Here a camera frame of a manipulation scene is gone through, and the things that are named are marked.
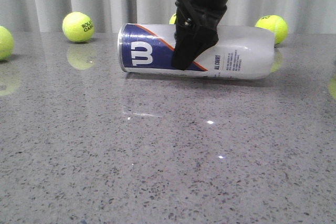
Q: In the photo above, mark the white blue tennis ball can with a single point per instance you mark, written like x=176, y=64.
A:
x=242, y=52

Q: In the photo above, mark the centre back tennis ball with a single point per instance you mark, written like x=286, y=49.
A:
x=172, y=20

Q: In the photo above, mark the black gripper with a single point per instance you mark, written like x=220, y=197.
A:
x=196, y=29

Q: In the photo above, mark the tennis ball far left edge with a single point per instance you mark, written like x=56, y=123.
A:
x=6, y=43

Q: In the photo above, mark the tennis ball with Roland Garros print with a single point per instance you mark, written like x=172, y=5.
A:
x=78, y=27

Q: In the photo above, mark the grey pleated curtain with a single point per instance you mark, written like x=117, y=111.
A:
x=302, y=16

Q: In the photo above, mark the right back tennis ball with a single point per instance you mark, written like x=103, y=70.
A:
x=275, y=24

